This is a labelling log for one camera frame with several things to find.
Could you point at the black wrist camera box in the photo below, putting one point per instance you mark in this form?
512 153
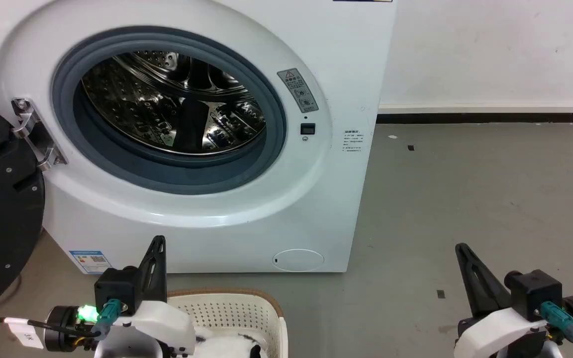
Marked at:
117 288
535 293

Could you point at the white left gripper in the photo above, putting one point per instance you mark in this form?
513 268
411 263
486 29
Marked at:
159 323

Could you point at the black washing machine door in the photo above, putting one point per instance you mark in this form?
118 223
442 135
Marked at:
8 209

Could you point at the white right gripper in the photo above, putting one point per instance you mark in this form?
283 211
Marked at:
500 333

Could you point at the grey warning sticker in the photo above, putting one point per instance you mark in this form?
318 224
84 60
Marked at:
298 90

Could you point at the black wall baseboard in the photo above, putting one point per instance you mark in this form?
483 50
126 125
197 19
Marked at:
490 118

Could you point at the cream perforated laundry basket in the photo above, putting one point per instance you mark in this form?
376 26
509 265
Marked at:
237 311

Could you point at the black door latch socket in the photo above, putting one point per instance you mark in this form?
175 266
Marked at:
307 129

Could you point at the white front-load washing machine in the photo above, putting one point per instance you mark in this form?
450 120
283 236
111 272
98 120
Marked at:
316 199

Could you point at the oval drain filter cover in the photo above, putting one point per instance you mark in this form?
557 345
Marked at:
298 260

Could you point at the grey rubber door gasket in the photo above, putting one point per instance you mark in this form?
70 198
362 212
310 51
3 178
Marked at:
117 166

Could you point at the blue energy label sticker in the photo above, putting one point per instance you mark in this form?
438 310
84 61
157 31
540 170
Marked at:
90 261

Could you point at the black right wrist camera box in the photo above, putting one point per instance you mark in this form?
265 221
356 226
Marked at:
535 293

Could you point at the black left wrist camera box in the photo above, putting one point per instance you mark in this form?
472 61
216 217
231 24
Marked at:
117 288

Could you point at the stainless steel washing machine drum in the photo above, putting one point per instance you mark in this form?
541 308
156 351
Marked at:
167 104

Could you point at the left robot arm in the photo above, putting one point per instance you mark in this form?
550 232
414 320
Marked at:
65 328

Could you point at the metal door hinge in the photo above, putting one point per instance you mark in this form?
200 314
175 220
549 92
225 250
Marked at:
35 134

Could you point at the small printed text label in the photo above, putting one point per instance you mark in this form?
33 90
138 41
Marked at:
352 140

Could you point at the white and black cloth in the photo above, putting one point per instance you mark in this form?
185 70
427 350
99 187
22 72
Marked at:
227 346

